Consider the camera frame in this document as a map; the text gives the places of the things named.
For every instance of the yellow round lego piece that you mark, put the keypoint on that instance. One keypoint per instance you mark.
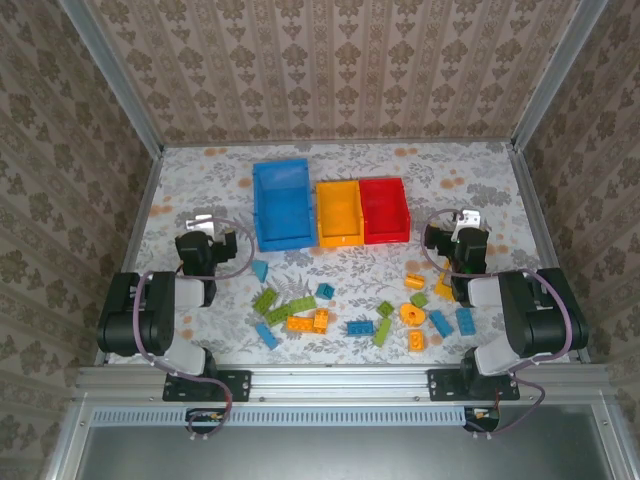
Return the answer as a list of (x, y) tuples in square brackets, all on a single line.
[(418, 320)]

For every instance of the long yellow lego brick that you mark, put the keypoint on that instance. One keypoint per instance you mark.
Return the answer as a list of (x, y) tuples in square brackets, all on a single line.
[(299, 324)]

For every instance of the small teal lego brick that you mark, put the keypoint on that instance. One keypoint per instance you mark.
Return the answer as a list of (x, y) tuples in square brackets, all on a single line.
[(325, 291)]

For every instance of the square yellow lego brick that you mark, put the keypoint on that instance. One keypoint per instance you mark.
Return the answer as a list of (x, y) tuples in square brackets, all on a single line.
[(321, 321)]

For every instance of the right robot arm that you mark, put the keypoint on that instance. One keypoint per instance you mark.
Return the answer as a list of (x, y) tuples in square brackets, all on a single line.
[(540, 320)]

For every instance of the blue plastic bin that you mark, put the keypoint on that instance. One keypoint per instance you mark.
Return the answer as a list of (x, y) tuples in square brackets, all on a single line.
[(282, 210)]

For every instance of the red plastic bin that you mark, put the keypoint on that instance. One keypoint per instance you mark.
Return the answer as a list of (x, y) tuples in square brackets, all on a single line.
[(384, 210)]

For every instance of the floral table cloth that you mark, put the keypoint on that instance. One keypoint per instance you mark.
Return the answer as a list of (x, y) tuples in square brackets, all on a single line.
[(350, 280)]

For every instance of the yellow plastic bin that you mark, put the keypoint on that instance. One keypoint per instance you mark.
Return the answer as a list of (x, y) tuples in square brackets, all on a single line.
[(339, 212)]

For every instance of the grey metal panel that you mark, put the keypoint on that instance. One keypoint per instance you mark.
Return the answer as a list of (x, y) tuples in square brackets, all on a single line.
[(325, 455)]

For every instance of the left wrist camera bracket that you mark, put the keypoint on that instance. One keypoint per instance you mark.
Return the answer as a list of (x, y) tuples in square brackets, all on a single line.
[(197, 223)]

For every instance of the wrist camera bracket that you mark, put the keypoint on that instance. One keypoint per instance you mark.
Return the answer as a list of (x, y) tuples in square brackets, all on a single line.
[(197, 223), (470, 218)]

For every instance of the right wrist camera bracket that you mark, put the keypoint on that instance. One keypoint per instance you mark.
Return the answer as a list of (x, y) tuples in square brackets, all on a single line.
[(470, 218)]

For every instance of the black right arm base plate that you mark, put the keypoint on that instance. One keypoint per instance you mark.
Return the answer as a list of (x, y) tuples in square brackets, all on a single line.
[(440, 385)]

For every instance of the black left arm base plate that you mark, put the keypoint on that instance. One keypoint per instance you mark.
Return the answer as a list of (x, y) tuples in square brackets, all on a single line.
[(240, 385)]

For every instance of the thin aluminium frame rail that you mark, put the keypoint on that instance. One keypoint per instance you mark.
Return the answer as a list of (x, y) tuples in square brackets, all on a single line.
[(335, 144)]

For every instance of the wide aluminium frame rail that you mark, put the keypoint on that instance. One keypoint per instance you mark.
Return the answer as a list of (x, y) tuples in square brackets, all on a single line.
[(340, 382)]

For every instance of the aluminium frame post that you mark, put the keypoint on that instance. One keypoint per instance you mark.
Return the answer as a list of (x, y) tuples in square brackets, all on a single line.
[(556, 75), (114, 75)]

